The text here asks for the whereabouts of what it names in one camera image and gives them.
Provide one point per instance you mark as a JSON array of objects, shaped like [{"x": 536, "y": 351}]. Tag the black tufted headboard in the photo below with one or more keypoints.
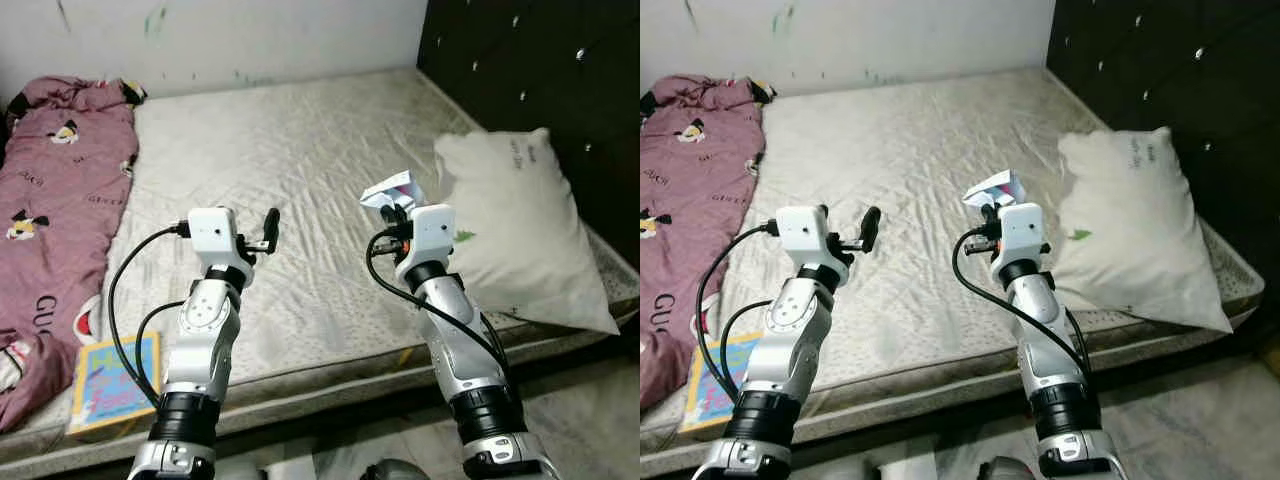
[
  {"x": 530, "y": 70},
  {"x": 1160, "y": 70}
]

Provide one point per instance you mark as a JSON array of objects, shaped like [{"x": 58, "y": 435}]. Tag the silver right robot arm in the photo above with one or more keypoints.
[
  {"x": 455, "y": 330},
  {"x": 1045, "y": 320}
]

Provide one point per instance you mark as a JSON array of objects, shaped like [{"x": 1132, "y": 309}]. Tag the purple printed blanket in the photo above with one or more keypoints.
[
  {"x": 690, "y": 200},
  {"x": 60, "y": 200}
]

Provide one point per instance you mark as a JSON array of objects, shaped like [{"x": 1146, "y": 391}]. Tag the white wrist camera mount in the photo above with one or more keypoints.
[
  {"x": 212, "y": 235},
  {"x": 1020, "y": 230},
  {"x": 432, "y": 232},
  {"x": 800, "y": 232}
]

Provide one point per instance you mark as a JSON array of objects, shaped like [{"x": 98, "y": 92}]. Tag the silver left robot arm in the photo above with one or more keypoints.
[
  {"x": 800, "y": 340},
  {"x": 205, "y": 340}
]

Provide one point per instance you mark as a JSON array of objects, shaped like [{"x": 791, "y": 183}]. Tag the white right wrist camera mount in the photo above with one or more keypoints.
[
  {"x": 1020, "y": 230},
  {"x": 432, "y": 232}
]

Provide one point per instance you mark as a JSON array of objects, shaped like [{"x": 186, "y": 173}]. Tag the silver robot right leg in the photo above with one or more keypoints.
[
  {"x": 1008, "y": 470},
  {"x": 395, "y": 470}
]

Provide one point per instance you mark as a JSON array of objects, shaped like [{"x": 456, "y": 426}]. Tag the white paper wrapper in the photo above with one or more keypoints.
[
  {"x": 392, "y": 190},
  {"x": 995, "y": 188}
]

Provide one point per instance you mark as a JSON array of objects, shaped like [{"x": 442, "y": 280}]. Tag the colourful children's book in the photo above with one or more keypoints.
[
  {"x": 745, "y": 350},
  {"x": 90, "y": 400}
]

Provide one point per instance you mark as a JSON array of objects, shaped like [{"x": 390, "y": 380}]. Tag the white pillow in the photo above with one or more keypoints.
[
  {"x": 520, "y": 230},
  {"x": 1140, "y": 230}
]

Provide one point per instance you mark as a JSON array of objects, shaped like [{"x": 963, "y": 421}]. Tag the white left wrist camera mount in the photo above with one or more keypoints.
[
  {"x": 800, "y": 232},
  {"x": 212, "y": 235}
]

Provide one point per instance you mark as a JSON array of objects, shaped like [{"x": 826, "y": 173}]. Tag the white quilted mattress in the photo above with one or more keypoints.
[
  {"x": 920, "y": 140},
  {"x": 300, "y": 140}
]

